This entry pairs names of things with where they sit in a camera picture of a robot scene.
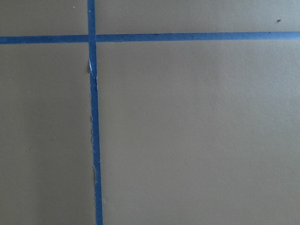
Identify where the brown paper table cover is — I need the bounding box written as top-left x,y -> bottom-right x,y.
0,0 -> 300,225

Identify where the vertical blue tape strip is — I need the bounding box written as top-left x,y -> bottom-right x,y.
87,0 -> 103,225

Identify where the horizontal blue tape strip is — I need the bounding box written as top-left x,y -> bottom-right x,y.
0,31 -> 300,45

